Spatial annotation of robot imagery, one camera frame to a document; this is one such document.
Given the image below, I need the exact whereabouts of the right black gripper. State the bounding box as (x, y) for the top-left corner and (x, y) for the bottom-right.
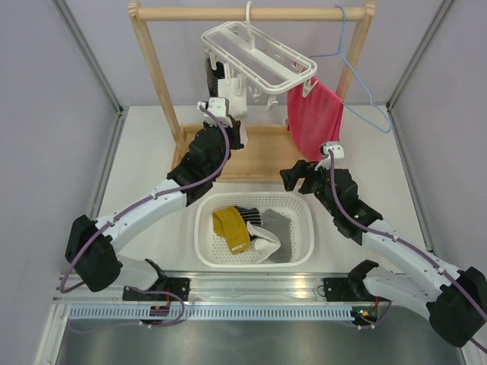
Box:
(279, 158), (339, 217)

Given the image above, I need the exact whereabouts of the white sock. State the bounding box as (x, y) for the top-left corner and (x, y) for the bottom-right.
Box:
(218, 75), (248, 145)
(247, 221), (281, 264)

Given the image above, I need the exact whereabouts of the grey striped-cuff sock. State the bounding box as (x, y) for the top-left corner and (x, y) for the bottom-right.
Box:
(262, 209), (292, 263)
(205, 57), (214, 97)

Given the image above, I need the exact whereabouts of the black white-striped sock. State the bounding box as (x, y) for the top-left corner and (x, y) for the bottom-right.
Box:
(208, 62), (225, 97)
(234, 206), (262, 227)

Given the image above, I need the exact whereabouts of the white plastic clip hanger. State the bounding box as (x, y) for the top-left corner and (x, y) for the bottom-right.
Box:
(201, 1), (317, 110)

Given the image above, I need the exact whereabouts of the yellow bear sock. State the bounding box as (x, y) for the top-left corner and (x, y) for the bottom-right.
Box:
(212, 206), (250, 255)

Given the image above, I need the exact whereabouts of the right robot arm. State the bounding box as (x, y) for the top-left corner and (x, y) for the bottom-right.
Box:
(280, 160), (486, 348)

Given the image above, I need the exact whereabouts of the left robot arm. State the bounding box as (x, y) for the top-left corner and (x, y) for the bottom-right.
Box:
(65, 120), (244, 300)

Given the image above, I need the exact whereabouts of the wooden clothes rack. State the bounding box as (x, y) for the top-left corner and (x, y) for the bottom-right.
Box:
(128, 1), (376, 183)

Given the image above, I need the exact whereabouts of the pink towel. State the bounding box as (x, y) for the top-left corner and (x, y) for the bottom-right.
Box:
(287, 77), (344, 161)

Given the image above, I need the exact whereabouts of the white perforated plastic basket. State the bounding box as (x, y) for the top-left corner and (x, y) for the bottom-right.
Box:
(194, 192), (314, 271)

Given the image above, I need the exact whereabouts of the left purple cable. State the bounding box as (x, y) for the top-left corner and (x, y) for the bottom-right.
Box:
(59, 104), (231, 335)

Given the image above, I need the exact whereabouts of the purple cable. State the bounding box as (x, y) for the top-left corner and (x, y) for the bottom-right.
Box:
(59, 104), (231, 335)
(326, 148), (487, 353)

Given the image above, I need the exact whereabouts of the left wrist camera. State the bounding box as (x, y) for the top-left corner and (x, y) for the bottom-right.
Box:
(197, 97), (232, 128)

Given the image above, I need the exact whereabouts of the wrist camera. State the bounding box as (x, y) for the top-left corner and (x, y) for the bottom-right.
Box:
(197, 97), (232, 128)
(317, 141), (345, 169)

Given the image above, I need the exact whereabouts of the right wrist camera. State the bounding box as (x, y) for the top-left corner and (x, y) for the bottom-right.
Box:
(317, 141), (345, 169)

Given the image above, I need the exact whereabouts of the blue wire hanger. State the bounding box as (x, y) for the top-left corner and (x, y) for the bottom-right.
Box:
(309, 1), (393, 134)

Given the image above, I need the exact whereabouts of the left aluminium frame post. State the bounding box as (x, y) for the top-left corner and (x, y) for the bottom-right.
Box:
(52, 0), (126, 116)

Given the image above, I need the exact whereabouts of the aluminium frame post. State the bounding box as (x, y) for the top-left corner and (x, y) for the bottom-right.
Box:
(52, 0), (126, 116)
(386, 0), (457, 111)

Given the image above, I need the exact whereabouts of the aluminium mounting rail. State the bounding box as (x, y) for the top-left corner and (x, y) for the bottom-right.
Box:
(54, 271), (377, 306)

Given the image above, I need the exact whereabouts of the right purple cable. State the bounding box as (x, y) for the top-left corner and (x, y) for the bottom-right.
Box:
(326, 148), (487, 353)

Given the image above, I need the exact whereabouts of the white slotted cable duct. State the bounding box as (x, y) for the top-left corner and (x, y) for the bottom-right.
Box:
(69, 304), (354, 321)

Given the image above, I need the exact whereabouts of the right aluminium frame post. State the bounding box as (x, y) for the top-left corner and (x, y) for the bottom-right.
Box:
(386, 0), (457, 111)

